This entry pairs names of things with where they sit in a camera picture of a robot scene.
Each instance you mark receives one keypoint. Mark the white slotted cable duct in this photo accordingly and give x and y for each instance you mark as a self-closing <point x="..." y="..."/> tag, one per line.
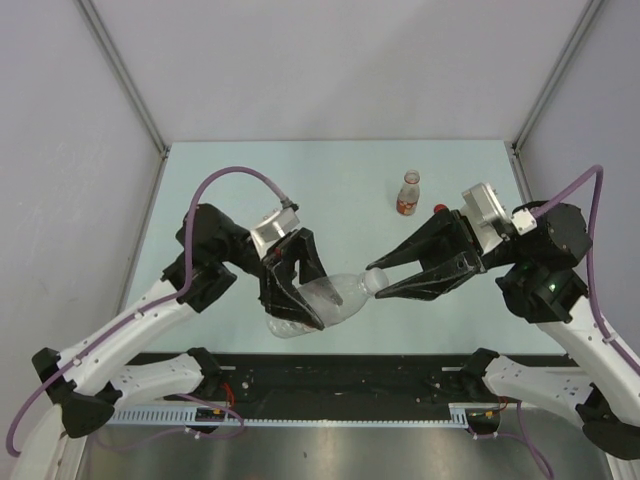
<point x="202" y="417"/>

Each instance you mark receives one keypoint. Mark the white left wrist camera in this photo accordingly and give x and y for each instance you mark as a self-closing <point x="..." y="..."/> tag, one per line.
<point x="274" y="227"/>

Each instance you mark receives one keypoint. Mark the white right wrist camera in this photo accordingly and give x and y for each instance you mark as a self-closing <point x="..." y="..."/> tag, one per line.
<point x="487" y="212"/>

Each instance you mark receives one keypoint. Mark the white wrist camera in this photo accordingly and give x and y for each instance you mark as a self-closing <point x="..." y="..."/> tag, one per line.
<point x="487" y="212"/>
<point x="274" y="227"/>

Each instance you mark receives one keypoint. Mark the red label clear bottle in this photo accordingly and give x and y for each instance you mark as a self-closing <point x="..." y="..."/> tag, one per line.
<point x="409" y="194"/>

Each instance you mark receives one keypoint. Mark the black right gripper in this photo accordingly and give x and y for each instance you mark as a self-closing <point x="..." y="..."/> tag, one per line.
<point x="446" y="233"/>

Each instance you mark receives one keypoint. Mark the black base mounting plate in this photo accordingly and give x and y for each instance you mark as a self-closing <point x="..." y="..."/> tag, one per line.
<point x="373" y="386"/>

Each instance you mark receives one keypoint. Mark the right aluminium frame post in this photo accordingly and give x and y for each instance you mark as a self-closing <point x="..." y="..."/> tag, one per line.
<point x="568" y="53"/>

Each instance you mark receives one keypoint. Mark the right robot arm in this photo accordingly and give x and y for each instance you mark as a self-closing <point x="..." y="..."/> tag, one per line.
<point x="541" y="286"/>

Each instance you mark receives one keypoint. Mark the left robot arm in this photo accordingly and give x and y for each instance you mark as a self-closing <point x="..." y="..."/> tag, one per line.
<point x="92" y="380"/>

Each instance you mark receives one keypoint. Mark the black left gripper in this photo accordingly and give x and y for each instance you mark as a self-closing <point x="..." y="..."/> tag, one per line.
<point x="277" y="292"/>

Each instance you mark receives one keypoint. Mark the left aluminium frame post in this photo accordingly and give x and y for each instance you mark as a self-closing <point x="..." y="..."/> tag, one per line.
<point x="111" y="54"/>

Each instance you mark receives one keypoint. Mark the aluminium frame post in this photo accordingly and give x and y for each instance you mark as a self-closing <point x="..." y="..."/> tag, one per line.
<point x="568" y="53"/>
<point x="111" y="54"/>

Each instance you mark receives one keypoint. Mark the clear water bottle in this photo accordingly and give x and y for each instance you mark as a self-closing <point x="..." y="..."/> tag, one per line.
<point x="322" y="303"/>

